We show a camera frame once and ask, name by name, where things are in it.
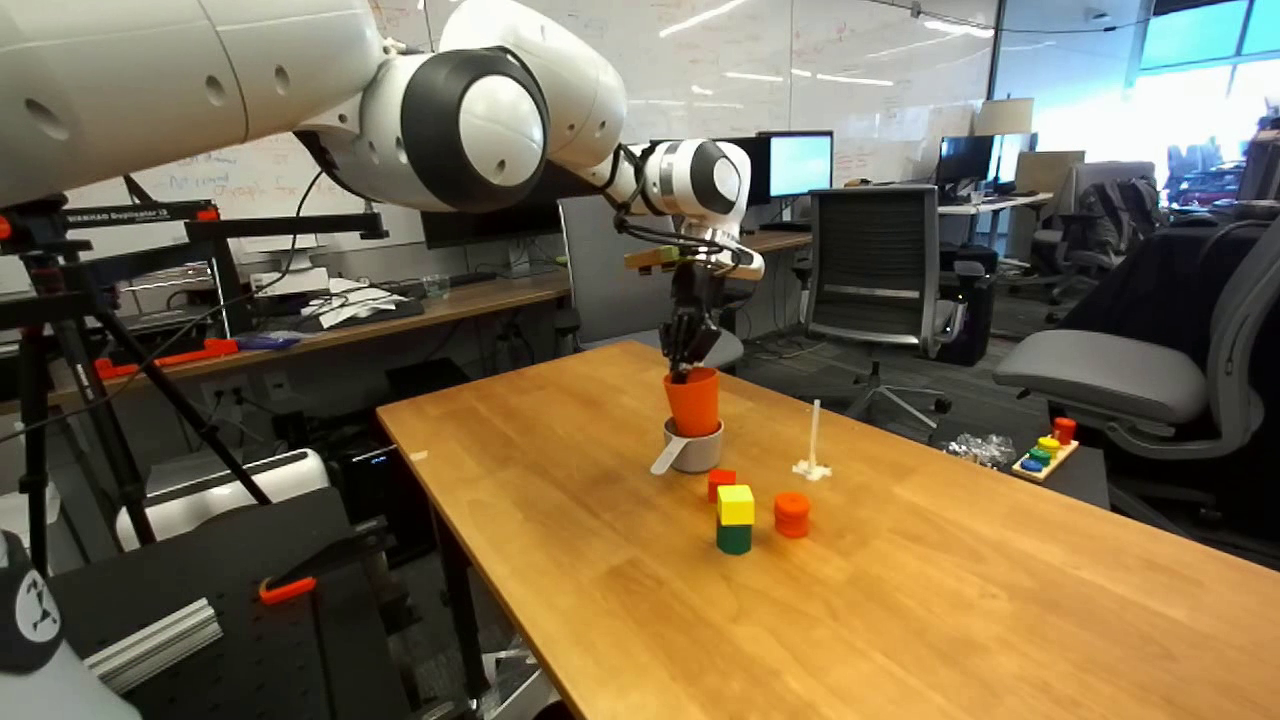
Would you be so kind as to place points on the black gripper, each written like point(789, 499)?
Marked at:
point(693, 328)

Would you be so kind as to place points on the orange plastic cup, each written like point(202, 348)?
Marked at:
point(693, 402)

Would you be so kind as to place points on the yellow cube block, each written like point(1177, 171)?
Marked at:
point(733, 506)

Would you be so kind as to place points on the green cylinder block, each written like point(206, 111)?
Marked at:
point(733, 536)

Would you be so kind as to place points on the red cube block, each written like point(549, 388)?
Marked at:
point(721, 477)

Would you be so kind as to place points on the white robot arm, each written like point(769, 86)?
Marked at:
point(96, 88)

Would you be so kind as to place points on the grey measuring cup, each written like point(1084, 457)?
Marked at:
point(686, 453)

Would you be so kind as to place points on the white peg stand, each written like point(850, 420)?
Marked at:
point(809, 467)

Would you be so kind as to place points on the orange cylinder block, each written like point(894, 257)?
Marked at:
point(794, 514)

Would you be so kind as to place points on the black office chair background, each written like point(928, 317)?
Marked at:
point(877, 282)

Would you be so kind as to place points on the computer monitor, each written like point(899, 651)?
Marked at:
point(794, 160)

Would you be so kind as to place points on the colourful wooden toy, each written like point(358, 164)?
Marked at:
point(1048, 448)

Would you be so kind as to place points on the grey office chair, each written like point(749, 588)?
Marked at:
point(1169, 364)

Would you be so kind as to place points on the black camera tripod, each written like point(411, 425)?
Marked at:
point(65, 305)

